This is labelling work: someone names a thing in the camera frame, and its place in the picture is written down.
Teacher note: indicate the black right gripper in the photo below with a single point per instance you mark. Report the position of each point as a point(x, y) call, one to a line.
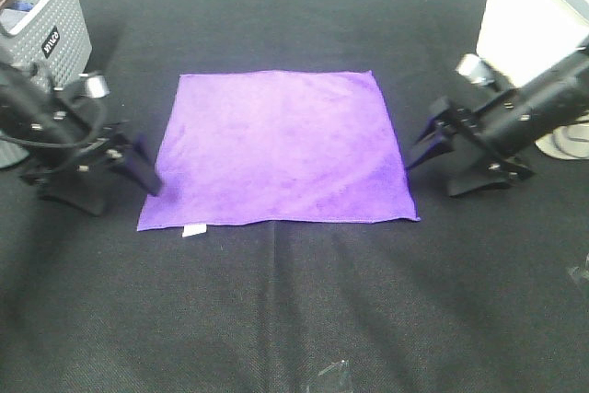
point(478, 153)

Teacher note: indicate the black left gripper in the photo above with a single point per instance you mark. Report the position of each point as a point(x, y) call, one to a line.
point(74, 144)

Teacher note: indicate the purple microfiber towel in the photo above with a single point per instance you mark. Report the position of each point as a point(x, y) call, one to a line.
point(278, 146)

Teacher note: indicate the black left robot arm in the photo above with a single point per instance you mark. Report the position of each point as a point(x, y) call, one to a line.
point(25, 94)

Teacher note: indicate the grey round robot base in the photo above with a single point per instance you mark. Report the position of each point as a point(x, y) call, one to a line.
point(566, 143)

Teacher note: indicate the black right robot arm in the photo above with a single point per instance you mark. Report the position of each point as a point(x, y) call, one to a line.
point(512, 119)

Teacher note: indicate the white plastic storage bin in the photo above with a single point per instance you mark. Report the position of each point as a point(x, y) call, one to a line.
point(523, 38)

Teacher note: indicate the grey perforated plastic basket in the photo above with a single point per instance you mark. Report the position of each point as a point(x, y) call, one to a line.
point(54, 33)

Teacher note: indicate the clear tape piece right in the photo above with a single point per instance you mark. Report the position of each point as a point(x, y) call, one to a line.
point(579, 273)

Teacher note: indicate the clear tape piece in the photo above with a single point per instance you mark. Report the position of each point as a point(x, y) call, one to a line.
point(334, 378)
point(579, 273)

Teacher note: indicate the clothes inside grey basket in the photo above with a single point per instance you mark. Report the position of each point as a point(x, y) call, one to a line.
point(12, 12)

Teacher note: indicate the clear tape piece front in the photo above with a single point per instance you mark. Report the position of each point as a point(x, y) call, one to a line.
point(334, 378)

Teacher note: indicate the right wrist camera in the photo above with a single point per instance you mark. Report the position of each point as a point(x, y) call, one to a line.
point(477, 71)

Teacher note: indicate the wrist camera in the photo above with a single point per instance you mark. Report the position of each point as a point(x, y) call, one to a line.
point(94, 85)
point(477, 71)

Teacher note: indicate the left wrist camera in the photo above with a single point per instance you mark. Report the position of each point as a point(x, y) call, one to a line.
point(94, 85)

